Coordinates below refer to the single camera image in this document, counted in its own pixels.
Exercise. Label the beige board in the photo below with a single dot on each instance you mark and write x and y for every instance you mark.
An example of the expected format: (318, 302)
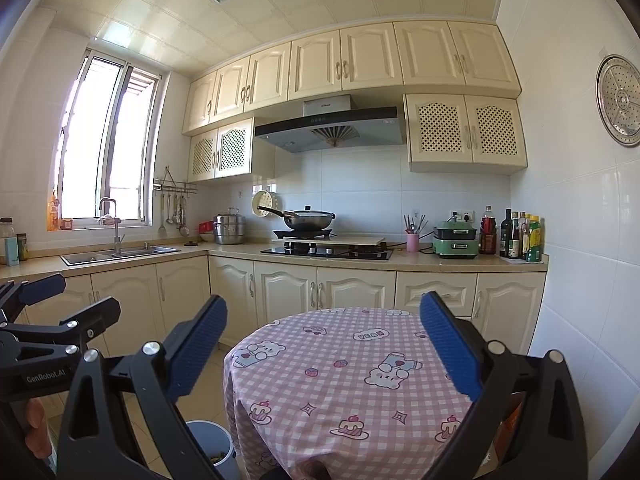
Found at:
(357, 241)

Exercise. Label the black gas hob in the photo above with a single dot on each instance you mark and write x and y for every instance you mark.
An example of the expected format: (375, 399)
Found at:
(325, 255)

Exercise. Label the small lattice door cabinet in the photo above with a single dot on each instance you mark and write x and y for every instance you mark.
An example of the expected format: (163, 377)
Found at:
(225, 150)

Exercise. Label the metal faucet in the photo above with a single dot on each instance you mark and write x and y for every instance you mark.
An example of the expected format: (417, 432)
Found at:
(116, 237)

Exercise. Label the blue trash bin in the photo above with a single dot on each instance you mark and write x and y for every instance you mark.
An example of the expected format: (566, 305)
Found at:
(210, 440)

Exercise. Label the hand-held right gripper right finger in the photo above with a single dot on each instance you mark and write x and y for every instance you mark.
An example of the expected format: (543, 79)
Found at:
(450, 350)

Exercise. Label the row of condiment bottles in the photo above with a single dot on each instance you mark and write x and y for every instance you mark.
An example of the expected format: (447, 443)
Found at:
(510, 237)

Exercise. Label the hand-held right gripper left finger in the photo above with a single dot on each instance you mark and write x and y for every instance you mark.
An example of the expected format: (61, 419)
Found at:
(195, 350)

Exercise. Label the person's left hand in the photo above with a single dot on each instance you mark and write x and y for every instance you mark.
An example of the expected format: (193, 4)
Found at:
(36, 430)

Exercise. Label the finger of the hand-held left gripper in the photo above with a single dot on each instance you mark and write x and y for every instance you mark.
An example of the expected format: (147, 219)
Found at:
(97, 312)
(45, 285)

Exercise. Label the teal box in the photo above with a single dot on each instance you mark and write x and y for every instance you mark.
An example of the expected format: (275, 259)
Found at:
(12, 252)

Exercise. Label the grey range hood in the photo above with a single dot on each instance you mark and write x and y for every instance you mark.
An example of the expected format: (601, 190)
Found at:
(350, 125)

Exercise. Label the metal utensil rail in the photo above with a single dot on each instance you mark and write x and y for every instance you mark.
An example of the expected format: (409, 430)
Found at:
(175, 186)

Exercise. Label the dark jar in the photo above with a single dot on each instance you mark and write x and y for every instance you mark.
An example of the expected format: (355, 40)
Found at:
(22, 247)

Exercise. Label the red container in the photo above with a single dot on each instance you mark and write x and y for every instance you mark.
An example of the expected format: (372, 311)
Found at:
(206, 227)

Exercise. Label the cream lower kitchen cabinet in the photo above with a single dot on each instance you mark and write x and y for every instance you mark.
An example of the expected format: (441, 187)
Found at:
(350, 285)

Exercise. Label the pink utensil cup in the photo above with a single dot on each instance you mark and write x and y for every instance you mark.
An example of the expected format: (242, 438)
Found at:
(415, 224)

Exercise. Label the sliding window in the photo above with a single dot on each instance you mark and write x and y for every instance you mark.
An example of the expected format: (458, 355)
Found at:
(105, 140)

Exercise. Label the wok with lid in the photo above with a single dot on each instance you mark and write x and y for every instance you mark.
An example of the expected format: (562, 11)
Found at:
(310, 220)

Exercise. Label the hanging slotted spoon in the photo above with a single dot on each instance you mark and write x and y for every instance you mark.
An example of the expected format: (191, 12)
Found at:
(184, 229)

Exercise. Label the small jar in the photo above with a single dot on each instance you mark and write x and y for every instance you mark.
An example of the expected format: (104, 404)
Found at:
(66, 224)

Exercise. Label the orange bottle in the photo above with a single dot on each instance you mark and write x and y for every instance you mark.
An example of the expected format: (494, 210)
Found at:
(53, 215)

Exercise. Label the pink checked tablecloth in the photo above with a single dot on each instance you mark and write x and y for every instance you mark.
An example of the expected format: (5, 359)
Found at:
(350, 385)

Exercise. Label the steel sink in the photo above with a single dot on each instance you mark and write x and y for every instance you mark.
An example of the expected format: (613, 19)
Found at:
(110, 257)

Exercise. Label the wall socket with plug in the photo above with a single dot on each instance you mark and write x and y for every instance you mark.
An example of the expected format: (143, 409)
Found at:
(462, 215)

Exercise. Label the black portable stove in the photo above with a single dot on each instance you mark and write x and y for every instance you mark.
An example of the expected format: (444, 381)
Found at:
(302, 234)

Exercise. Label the pink utensil holder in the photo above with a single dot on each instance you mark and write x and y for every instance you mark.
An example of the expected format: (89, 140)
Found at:
(413, 243)

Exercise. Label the green electric cooker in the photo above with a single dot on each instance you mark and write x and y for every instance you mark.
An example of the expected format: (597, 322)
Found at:
(455, 245)

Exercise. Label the cream upper wall cabinet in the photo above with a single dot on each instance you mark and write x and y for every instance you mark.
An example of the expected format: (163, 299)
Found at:
(370, 55)

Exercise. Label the orange brown bag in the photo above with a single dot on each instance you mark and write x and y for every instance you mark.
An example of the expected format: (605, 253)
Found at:
(510, 425)

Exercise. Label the large lattice door cabinet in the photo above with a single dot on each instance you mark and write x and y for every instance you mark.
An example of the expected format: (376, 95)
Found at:
(465, 130)

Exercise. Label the round metal steamer tray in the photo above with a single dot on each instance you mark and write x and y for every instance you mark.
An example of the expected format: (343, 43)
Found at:
(620, 100)

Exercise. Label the hanging metal spatula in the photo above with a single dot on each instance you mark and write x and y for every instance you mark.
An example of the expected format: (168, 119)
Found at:
(162, 229)

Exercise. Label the steel steamer pot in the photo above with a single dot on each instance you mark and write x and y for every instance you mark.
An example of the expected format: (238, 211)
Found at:
(231, 230)

